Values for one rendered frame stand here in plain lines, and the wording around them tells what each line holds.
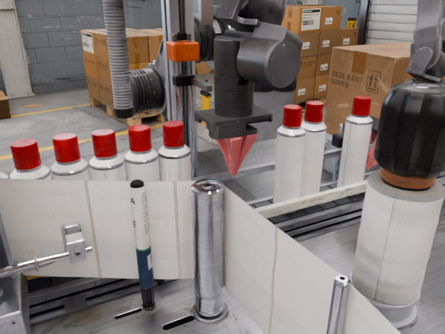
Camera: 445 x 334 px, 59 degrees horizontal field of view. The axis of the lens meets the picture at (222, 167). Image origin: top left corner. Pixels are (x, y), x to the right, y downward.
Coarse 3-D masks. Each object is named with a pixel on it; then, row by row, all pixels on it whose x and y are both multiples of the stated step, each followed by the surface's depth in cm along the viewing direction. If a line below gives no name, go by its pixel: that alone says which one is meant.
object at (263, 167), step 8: (328, 152) 82; (336, 152) 83; (240, 168) 75; (248, 168) 75; (256, 168) 75; (264, 168) 76; (272, 168) 77; (200, 176) 72; (208, 176) 72; (216, 176) 72; (224, 176) 73; (232, 176) 74; (240, 176) 74
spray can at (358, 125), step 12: (360, 96) 76; (360, 108) 75; (348, 120) 77; (360, 120) 76; (372, 120) 77; (348, 132) 77; (360, 132) 76; (348, 144) 78; (360, 144) 77; (348, 156) 79; (360, 156) 78; (348, 168) 80; (360, 168) 79; (348, 180) 81; (360, 180) 81
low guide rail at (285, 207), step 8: (352, 184) 79; (360, 184) 79; (320, 192) 76; (328, 192) 76; (336, 192) 77; (344, 192) 78; (352, 192) 79; (360, 192) 80; (288, 200) 73; (296, 200) 73; (304, 200) 74; (312, 200) 74; (320, 200) 75; (328, 200) 76; (256, 208) 70; (264, 208) 70; (272, 208) 71; (280, 208) 72; (288, 208) 72; (296, 208) 73; (264, 216) 70; (272, 216) 71
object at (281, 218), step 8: (440, 176) 91; (328, 184) 87; (336, 184) 87; (264, 200) 80; (272, 200) 80; (336, 200) 80; (344, 200) 80; (352, 200) 80; (304, 208) 77; (312, 208) 77; (320, 208) 77; (328, 208) 78; (280, 216) 75; (288, 216) 75; (296, 216) 75; (32, 280) 58; (40, 280) 58; (48, 280) 58; (56, 280) 58; (64, 280) 58; (72, 280) 58; (32, 288) 56; (40, 288) 56
